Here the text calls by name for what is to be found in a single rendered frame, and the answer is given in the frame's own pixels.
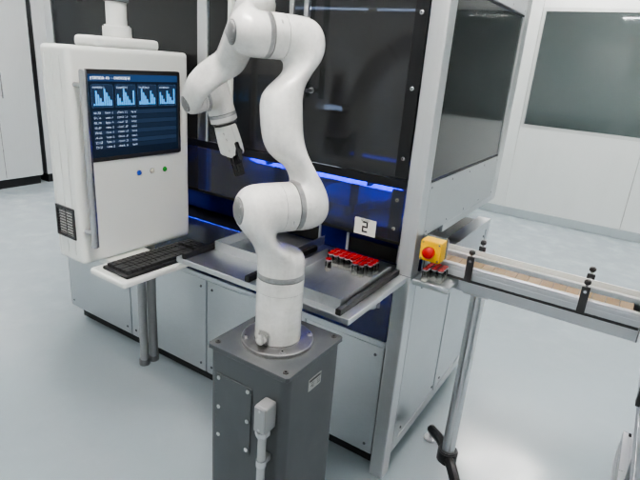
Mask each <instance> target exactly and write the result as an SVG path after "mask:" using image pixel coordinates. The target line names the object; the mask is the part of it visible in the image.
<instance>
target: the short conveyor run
mask: <svg viewBox="0 0 640 480"><path fill-rule="evenodd" d="M480 244H481V245H482V247H481V246H480V247H479V250H473V249H469V248H465V247H461V246H457V245H453V244H449V249H448V255H447V258H446V259H445V260H443V261H442V262H441V263H440V264H442V267H443V266H444V265H446V266H448V267H449V268H448V277H450V278H454V279H457V280H459V283H458V286H457V287H456V289H457V290H461V291H465V292H468V293H471V294H475V295H478V296H482V297H485V298H488V299H491V300H494V301H497V302H501V303H504V304H508V305H511V306H514V307H517V308H520V309H523V310H529V311H532V312H536V313H539V314H543V315H546V316H548V317H552V318H555V319H558V320H562V321H565V322H568V323H572V324H574V325H578V326H581V327H584V328H588V329H591V330H597V331H600V332H604V333H606V334H609V335H613V336H616V337H619V338H623V339H626V340H629V341H632V342H635V343H636V342H637V339H638V336H639V333H640V291H638V290H631V289H627V288H623V287H619V286H615V285H612V284H608V283H604V282H600V281H596V280H594V279H595V274H593V273H594V272H596V270H597V268H596V267H590V273H588V274H587V278H586V277H582V276H578V275H574V274H570V273H566V272H562V271H559V270H552V269H548V268H544V267H540V266H536V265H533V264H529V263H525V262H521V261H517V260H513V259H509V258H507V257H503V256H499V255H495V254H491V253H487V252H486V247H484V246H486V245H487V241H486V240H482V241H481V243H480Z"/></svg>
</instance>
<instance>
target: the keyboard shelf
mask: <svg viewBox="0 0 640 480"><path fill-rule="evenodd" d="M145 251H148V249H146V248H141V249H138V250H132V251H128V252H125V253H122V254H118V255H115V256H112V257H109V258H105V259H102V260H99V262H101V263H104V265H100V266H97V267H94V268H91V270H90V273H92V274H94V275H96V276H98V277H100V278H102V279H104V280H106V281H109V282H111V283H112V284H114V285H116V286H118V287H120V288H122V289H126V288H129V287H132V286H134V285H137V284H140V283H143V282H146V281H149V280H151V279H153V278H156V277H159V276H162V275H164V274H167V273H170V272H173V271H176V270H180V269H182V268H185V267H188V266H187V265H184V264H181V263H179V262H178V263H175V264H172V265H169V266H167V267H164V268H162V269H159V270H154V271H151V272H148V273H145V274H142V275H139V276H136V277H133V278H131V279H128V280H127V279H125V278H123V277H121V276H118V275H116V274H114V273H112V272H110V271H108V270H104V269H103V266H105V265H107V263H109V262H112V261H115V260H116V261H117V260H119V259H122V258H125V257H129V256H132V255H134V254H135V255H136V254H138V253H141V252H145Z"/></svg>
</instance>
